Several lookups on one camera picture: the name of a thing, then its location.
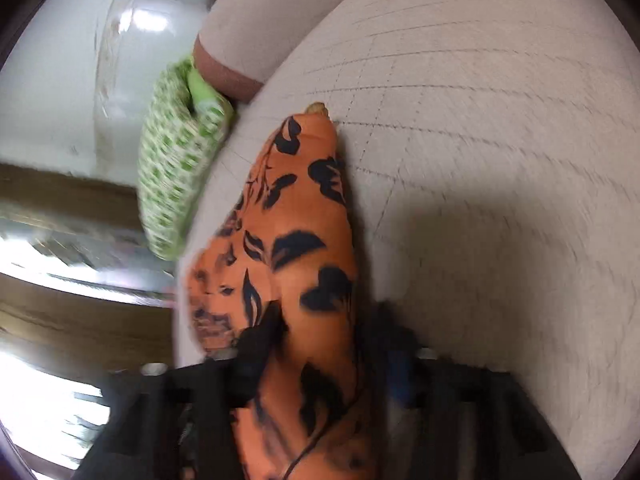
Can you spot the brown wooden board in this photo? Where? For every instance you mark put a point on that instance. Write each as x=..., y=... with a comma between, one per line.
x=65, y=195

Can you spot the beige quilted mattress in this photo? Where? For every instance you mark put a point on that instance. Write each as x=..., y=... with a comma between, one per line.
x=500, y=160

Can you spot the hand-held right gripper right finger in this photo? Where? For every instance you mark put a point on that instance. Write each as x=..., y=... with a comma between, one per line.
x=400, y=377

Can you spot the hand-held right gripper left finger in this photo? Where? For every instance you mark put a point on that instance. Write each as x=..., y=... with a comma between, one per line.
x=255, y=355

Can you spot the beige cushion with brown edge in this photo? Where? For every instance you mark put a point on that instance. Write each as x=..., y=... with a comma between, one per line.
x=260, y=20

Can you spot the orange black floral cloth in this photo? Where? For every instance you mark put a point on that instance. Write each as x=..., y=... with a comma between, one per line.
x=310, y=220

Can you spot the green white patterned cloth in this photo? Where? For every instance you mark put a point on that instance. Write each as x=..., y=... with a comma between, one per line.
x=170, y=170

